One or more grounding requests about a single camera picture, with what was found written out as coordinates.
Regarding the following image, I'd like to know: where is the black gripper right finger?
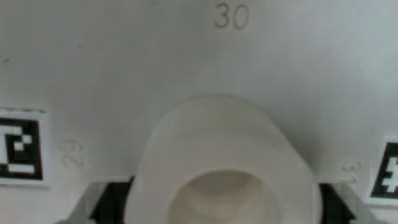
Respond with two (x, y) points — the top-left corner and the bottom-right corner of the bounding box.
(318, 182), (387, 224)

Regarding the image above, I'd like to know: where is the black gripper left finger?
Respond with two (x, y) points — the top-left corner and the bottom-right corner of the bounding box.
(55, 176), (137, 224)

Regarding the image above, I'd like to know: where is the white round table top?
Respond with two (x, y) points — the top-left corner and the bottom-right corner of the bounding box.
(0, 0), (398, 224)

